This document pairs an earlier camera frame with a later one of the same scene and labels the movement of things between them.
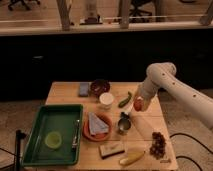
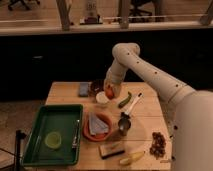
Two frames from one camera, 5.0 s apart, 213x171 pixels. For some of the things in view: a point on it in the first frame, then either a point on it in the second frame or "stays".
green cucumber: [122, 103] stays
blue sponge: [83, 89] stays
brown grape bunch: [158, 146] stays
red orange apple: [138, 103] to [109, 92]
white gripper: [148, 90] to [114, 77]
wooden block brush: [111, 149] stays
